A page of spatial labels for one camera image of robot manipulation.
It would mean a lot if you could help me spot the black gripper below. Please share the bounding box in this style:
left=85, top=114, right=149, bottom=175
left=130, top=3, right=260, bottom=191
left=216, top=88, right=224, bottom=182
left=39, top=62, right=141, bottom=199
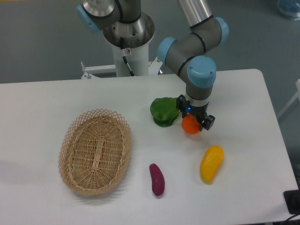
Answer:
left=176, top=95, right=215, bottom=131

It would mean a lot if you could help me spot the orange fruit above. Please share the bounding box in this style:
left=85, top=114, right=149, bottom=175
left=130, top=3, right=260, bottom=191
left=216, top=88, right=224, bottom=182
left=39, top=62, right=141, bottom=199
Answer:
left=181, top=114, right=200, bottom=135

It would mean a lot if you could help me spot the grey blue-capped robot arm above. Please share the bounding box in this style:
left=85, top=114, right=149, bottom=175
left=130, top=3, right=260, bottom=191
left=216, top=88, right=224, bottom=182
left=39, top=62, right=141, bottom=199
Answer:
left=76, top=0, right=229, bottom=130

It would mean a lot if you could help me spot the green bok choy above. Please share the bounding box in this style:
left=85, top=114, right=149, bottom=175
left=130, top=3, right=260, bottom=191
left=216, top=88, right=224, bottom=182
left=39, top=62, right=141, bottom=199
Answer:
left=150, top=97, right=180, bottom=128

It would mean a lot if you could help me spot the purple sweet potato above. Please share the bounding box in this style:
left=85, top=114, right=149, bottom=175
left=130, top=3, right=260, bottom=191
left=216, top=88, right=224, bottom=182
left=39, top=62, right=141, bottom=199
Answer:
left=149, top=164, right=165, bottom=196

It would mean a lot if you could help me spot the woven wicker basket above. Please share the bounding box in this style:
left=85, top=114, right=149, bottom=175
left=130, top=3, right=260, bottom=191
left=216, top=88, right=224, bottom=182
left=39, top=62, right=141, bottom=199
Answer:
left=58, top=109, right=131, bottom=195

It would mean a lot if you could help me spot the black device at table edge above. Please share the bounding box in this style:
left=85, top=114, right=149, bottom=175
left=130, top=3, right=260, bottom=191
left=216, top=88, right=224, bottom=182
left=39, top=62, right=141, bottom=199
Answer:
left=283, top=190, right=300, bottom=215

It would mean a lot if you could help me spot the blue bag in background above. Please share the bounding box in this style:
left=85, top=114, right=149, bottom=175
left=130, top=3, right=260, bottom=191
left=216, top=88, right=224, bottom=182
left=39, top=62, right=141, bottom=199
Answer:
left=277, top=0, right=300, bottom=21

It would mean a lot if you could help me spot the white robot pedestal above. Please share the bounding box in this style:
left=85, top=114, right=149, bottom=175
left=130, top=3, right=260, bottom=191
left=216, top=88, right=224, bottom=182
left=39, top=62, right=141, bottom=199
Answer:
left=80, top=13, right=166, bottom=79

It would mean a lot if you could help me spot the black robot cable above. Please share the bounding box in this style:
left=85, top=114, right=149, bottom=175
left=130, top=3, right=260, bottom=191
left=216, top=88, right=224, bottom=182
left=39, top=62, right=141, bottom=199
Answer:
left=119, top=37, right=136, bottom=77

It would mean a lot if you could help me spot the white frame at right edge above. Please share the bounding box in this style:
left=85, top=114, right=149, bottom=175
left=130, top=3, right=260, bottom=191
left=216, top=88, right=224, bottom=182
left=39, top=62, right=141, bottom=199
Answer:
left=277, top=79, right=300, bottom=123

